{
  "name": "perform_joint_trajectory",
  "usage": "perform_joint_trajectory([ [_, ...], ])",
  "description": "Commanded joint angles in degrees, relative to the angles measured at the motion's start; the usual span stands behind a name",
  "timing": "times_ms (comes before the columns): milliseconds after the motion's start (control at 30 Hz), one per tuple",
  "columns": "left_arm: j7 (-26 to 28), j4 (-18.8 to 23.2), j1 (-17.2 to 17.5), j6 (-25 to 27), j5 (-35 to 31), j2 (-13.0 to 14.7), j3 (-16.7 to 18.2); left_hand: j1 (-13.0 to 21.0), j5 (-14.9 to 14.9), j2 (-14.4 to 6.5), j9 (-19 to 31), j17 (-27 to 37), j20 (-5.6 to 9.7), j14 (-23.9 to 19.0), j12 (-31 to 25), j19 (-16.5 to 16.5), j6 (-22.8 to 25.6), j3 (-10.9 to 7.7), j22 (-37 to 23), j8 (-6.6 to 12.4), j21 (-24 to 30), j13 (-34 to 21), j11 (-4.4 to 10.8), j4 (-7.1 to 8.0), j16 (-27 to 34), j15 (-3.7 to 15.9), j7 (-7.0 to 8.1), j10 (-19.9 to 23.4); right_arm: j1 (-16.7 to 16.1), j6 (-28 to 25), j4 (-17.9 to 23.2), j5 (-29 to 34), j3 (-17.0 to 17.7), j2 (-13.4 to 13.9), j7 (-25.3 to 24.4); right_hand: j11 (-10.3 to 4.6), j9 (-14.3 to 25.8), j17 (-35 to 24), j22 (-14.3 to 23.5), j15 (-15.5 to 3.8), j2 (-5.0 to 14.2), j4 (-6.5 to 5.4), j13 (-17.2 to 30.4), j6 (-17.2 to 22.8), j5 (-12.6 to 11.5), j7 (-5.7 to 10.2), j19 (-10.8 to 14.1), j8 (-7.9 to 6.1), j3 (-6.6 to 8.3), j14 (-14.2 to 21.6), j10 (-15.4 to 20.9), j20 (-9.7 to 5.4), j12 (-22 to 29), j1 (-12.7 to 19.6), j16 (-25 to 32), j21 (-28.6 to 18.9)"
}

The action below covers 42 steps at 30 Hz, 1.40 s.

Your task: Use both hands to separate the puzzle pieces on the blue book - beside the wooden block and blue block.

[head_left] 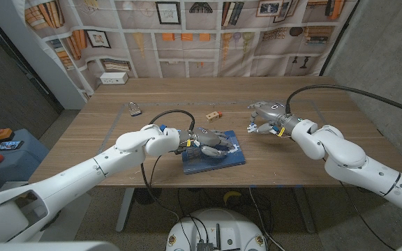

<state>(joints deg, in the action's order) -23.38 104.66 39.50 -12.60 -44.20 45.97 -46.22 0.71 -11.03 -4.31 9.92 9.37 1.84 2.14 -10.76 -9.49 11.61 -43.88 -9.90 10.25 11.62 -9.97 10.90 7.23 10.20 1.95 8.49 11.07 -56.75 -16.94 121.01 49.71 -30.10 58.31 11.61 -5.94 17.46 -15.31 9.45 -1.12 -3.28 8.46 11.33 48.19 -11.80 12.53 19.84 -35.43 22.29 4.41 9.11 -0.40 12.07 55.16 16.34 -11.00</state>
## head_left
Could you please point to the blue hardcover book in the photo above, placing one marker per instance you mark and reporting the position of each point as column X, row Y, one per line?
column 222, row 165

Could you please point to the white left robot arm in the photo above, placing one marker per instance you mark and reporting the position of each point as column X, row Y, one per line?
column 82, row 174

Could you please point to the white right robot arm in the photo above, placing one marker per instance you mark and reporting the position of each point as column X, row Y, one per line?
column 354, row 160

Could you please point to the black backdrop stand pole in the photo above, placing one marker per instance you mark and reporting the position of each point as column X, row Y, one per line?
column 339, row 38

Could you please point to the orange button box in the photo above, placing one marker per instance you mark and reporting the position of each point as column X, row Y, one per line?
column 3, row 134

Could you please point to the white power outlet box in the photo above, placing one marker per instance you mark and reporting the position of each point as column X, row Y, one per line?
column 113, row 77

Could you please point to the wooden block with orange end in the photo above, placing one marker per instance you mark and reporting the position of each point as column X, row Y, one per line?
column 213, row 115

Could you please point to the metal padlock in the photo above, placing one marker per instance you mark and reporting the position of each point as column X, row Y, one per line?
column 134, row 109

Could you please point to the yellow object under table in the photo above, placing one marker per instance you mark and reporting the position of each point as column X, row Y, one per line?
column 231, row 195

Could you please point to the printed bookshelf backdrop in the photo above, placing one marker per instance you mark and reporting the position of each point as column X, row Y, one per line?
column 201, row 49

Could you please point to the grey metal table leg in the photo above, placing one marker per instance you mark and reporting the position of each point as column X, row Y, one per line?
column 305, row 212
column 124, row 212

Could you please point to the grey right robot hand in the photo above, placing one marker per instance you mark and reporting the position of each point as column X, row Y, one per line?
column 274, row 113

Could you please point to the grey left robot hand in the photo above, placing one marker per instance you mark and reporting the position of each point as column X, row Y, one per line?
column 206, row 137

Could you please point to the white puzzle piece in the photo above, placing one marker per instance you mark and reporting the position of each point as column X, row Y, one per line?
column 235, row 149
column 251, row 129

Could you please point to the white floor platform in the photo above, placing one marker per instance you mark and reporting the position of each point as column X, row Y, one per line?
column 77, row 218

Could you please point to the blue-grey cart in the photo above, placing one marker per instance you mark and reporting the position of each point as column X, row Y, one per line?
column 19, row 164

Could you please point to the black round floor fan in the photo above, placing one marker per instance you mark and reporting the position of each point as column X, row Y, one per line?
column 154, row 195

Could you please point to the smartphone with lit screen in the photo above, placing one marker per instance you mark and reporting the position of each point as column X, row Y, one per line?
column 9, row 145

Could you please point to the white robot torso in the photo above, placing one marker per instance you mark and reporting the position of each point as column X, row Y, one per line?
column 215, row 230

